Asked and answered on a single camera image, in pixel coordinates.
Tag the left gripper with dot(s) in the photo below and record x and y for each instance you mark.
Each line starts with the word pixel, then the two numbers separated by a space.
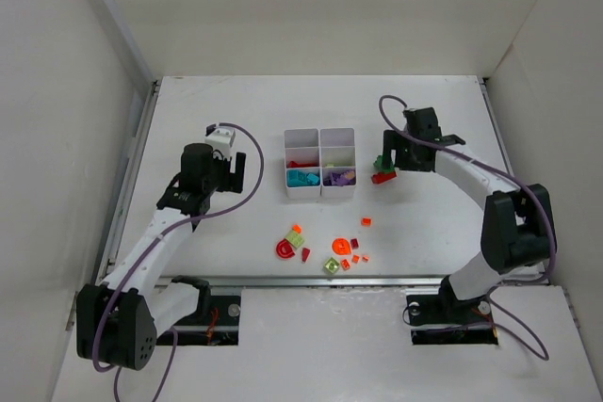
pixel 237 172

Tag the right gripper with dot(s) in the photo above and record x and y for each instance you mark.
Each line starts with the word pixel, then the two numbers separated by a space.
pixel 389 149

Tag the green and red duplo stack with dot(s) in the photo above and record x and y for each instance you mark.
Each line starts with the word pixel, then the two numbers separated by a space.
pixel 382 173

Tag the teal curved lego brick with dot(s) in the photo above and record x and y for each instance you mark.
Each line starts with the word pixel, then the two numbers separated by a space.
pixel 297 178

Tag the purple lego brick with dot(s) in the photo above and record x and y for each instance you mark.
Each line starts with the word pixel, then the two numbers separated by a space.
pixel 340 178

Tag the teal square lego brick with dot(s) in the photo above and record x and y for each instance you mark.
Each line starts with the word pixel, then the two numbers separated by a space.
pixel 312 179

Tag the light green curved lego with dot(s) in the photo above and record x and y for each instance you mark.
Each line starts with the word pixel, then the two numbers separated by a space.
pixel 295 239

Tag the red arch duplo brick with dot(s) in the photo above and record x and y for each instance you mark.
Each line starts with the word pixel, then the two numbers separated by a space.
pixel 301 165

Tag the light green square lego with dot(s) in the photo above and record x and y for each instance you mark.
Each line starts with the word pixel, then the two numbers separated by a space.
pixel 331 266

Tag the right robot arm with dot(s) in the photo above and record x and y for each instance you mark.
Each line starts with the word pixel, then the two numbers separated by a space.
pixel 517 228

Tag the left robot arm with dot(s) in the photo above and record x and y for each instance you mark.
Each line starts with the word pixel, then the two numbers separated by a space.
pixel 119 319

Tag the right clear divided container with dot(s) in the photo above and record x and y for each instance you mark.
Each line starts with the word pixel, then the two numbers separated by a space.
pixel 337 153

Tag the clear divided container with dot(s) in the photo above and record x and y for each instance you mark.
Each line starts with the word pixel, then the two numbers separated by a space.
pixel 302 145
pixel 337 153

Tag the left clear divided container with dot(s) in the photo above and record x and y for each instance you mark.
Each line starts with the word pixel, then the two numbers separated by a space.
pixel 302 145

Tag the red horseshoe lego piece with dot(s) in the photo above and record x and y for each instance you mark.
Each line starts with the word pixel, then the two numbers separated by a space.
pixel 284 249

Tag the red slope lego piece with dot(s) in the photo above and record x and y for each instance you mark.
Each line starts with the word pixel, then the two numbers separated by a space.
pixel 305 254

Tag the orange round lego piece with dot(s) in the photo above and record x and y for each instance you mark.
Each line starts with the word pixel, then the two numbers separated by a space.
pixel 341 246

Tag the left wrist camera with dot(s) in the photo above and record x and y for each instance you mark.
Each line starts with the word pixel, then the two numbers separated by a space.
pixel 221 139

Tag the metal table rail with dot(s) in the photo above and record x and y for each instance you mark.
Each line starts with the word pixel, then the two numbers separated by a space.
pixel 339 280

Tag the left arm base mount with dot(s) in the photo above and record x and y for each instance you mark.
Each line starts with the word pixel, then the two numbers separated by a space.
pixel 215 320

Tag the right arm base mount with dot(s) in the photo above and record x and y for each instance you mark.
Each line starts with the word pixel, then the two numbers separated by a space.
pixel 440 319

